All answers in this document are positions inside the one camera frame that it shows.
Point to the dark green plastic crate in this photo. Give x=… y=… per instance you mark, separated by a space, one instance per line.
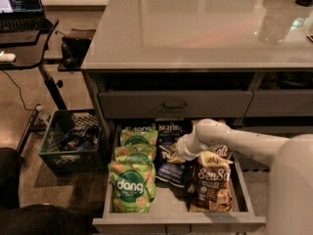
x=72 y=143

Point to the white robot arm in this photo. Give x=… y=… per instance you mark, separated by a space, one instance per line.
x=290 y=189

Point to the right grey drawer stack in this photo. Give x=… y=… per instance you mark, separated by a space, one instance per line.
x=279 y=112

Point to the middle brown sea salt bag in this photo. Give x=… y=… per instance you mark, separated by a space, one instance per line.
x=223 y=151

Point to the black laptop stand table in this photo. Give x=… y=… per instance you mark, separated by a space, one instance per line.
x=32 y=57

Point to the brown sea salt bag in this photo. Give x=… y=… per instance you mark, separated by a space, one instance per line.
x=211 y=184
x=223 y=151

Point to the front brown sea salt bag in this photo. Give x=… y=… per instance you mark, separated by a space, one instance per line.
x=211 y=184

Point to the middle green Dang bag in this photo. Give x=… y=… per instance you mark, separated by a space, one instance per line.
x=138 y=153

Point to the black stool with device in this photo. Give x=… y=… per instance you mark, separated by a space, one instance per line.
x=75 y=46

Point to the front green Dang bag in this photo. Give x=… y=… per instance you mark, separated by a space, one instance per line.
x=134 y=186

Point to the white computer mouse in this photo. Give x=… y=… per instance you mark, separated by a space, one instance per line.
x=7 y=57

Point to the blue kettle chip bag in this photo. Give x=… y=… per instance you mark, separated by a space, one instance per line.
x=166 y=171
x=169 y=128

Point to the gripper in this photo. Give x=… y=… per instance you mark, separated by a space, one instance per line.
x=185 y=151

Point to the person's dark clothed legs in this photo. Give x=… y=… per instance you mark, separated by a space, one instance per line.
x=37 y=219

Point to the green dang bag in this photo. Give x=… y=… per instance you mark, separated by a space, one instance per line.
x=134 y=186
x=143 y=128
x=128 y=137
x=138 y=153

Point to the closed grey top drawer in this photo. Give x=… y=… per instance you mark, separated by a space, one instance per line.
x=174 y=104

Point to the grey cabinet with glass counter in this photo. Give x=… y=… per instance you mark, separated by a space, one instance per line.
x=182 y=45

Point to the open laptop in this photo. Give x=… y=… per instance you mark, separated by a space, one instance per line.
x=21 y=15

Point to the open grey middle drawer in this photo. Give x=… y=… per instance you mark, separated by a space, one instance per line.
x=169 y=213

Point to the rear green Dang bag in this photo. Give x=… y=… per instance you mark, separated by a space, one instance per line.
x=128 y=137

